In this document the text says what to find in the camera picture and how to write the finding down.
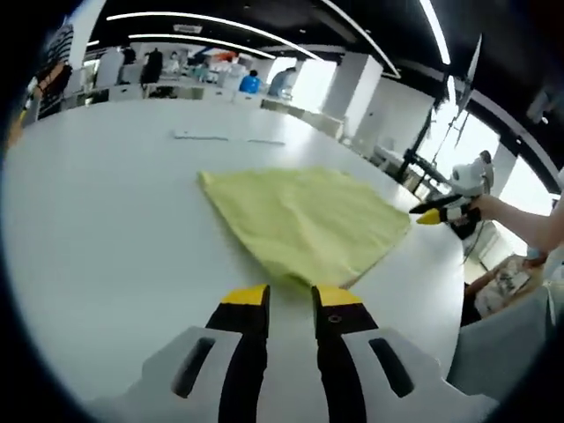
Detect short curved ceiling light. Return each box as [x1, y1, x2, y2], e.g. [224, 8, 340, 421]
[128, 33, 278, 61]

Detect long curved ceiling light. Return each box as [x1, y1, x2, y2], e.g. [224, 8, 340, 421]
[106, 11, 325, 62]

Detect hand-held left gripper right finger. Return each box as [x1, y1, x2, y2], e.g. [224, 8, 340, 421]
[311, 285, 464, 423]

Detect straight ceiling light strip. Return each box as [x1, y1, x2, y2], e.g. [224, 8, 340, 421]
[418, 0, 451, 66]

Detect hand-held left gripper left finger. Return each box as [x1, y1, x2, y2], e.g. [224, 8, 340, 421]
[114, 284, 271, 423]

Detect yellow grey blue garment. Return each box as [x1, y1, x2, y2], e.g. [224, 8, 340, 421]
[197, 166, 412, 290]

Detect white storage counter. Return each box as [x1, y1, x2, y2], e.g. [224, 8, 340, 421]
[83, 83, 265, 105]

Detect brown cardboard box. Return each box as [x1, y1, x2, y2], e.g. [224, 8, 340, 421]
[4, 109, 26, 149]

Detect person's right hand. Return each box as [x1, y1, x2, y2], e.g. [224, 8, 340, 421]
[471, 194, 503, 221]

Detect grey mesh office chair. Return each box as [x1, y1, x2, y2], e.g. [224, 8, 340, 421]
[447, 281, 564, 397]

